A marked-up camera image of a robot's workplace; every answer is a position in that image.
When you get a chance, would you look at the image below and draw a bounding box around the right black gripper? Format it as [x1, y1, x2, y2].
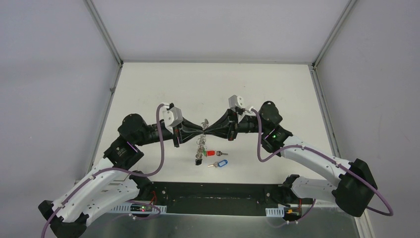
[204, 108, 268, 141]

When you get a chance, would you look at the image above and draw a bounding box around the metal disc keyring holder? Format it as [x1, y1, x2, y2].
[195, 119, 209, 166]

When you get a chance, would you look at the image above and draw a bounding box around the key with red tag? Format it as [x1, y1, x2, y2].
[204, 150, 228, 157]

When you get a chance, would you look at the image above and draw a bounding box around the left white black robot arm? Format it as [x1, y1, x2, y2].
[38, 109, 209, 238]

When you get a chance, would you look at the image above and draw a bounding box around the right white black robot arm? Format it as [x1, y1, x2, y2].
[204, 101, 377, 217]

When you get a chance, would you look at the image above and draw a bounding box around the key with blue tag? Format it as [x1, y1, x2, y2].
[208, 160, 228, 168]

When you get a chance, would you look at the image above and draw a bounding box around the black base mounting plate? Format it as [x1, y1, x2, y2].
[133, 181, 313, 217]

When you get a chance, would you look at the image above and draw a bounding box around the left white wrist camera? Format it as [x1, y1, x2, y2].
[162, 103, 183, 134]

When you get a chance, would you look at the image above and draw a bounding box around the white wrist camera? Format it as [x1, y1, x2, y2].
[228, 95, 246, 112]
[162, 103, 183, 134]

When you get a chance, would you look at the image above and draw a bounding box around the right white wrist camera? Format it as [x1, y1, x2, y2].
[228, 95, 246, 112]

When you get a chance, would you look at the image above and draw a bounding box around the right white cable duct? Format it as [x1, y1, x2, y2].
[265, 207, 285, 218]

